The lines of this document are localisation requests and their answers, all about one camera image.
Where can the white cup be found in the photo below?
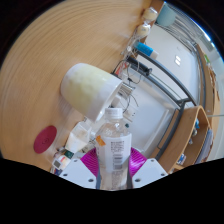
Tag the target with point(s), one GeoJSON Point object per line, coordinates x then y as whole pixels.
{"type": "Point", "coordinates": [88, 88]}

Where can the long wooden wall shelf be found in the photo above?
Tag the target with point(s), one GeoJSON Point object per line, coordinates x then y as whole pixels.
{"type": "Point", "coordinates": [208, 76]}

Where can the white power strip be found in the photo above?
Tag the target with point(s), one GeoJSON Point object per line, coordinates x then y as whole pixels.
{"type": "Point", "coordinates": [126, 90]}

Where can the teal pillow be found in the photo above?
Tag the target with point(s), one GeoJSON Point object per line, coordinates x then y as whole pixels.
{"type": "Point", "coordinates": [165, 15]}

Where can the clear plastic water bottle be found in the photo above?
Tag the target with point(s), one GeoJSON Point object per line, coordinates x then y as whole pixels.
{"type": "Point", "coordinates": [113, 150]}

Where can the small white round figure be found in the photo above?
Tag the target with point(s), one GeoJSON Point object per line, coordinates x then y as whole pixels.
{"type": "Point", "coordinates": [143, 30]}
{"type": "Point", "coordinates": [150, 14]}

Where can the white tissue pack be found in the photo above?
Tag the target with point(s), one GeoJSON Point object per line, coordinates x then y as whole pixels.
{"type": "Point", "coordinates": [78, 136]}

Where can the flat round red coaster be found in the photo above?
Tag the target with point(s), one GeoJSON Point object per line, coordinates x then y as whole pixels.
{"type": "Point", "coordinates": [45, 139]}

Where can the grey metal desk frame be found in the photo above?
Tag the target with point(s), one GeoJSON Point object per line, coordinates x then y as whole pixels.
{"type": "Point", "coordinates": [176, 86]}

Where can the black cylindrical device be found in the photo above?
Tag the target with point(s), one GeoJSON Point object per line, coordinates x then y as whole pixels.
{"type": "Point", "coordinates": [140, 66]}

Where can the small blue bottle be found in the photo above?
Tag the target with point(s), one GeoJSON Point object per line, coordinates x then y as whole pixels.
{"type": "Point", "coordinates": [145, 49]}

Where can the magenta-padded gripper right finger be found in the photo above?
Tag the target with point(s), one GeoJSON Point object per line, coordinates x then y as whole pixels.
{"type": "Point", "coordinates": [150, 171]}

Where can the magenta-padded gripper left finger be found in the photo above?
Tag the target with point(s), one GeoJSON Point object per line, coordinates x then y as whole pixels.
{"type": "Point", "coordinates": [77, 173]}

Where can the wooden shelf unit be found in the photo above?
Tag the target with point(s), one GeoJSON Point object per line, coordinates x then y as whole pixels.
{"type": "Point", "coordinates": [186, 136]}

